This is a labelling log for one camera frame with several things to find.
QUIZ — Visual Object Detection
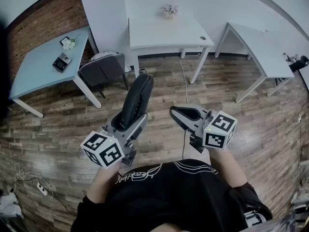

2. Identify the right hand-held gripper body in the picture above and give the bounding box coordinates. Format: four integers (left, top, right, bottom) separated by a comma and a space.
189, 110, 239, 154

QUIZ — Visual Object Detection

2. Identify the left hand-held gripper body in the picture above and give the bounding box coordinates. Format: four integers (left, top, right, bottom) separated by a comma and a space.
80, 126, 139, 170

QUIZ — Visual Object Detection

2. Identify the person's left forearm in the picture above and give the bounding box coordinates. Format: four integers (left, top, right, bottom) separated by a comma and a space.
85, 160, 124, 204

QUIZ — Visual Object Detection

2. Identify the person's right forearm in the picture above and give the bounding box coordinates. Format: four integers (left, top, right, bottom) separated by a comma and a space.
209, 148, 249, 189

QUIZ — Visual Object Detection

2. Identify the grey chair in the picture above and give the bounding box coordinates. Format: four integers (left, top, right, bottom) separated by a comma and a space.
77, 51, 130, 99

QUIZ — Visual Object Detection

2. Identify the white power strip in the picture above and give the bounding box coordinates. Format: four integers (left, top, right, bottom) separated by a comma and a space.
36, 182, 48, 196

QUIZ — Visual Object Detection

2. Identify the person's black printed shirt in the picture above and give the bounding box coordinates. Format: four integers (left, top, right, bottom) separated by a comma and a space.
70, 159, 274, 232

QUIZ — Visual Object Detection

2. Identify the black keypad desk device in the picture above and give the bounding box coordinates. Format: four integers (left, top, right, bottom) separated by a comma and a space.
52, 53, 72, 73

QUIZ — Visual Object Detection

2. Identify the white square table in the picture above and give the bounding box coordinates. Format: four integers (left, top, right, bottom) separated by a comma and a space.
127, 15, 215, 85

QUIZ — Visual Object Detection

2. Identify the light blue table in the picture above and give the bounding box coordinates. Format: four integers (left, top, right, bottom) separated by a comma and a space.
9, 26, 102, 118

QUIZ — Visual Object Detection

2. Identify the white flower bunch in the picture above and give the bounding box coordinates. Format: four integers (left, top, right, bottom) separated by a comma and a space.
62, 38, 77, 51

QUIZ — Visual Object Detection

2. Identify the person's white black shoe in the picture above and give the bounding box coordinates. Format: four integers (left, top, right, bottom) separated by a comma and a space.
243, 209, 267, 227

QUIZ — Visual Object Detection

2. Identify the white long table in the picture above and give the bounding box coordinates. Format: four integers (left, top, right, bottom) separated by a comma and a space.
214, 22, 295, 103

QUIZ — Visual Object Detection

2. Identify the pink flower bouquet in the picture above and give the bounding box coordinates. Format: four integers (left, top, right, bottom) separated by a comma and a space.
161, 3, 179, 20

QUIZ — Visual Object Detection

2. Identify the black desktop device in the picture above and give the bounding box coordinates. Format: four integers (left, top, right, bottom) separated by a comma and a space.
288, 55, 309, 73

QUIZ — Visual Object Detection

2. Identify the white plastic bag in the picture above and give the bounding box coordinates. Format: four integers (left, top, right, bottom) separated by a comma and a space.
0, 191, 24, 219

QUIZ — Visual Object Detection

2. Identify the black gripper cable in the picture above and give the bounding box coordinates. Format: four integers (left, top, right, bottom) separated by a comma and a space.
182, 129, 188, 160

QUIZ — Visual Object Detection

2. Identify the white floor cable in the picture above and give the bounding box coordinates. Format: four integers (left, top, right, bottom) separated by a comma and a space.
179, 56, 190, 105

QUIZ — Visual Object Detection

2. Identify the black wall cable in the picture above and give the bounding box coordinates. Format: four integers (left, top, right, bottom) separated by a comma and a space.
297, 114, 304, 187

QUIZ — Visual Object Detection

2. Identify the white tangled cable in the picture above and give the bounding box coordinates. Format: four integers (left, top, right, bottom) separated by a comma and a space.
13, 162, 54, 199

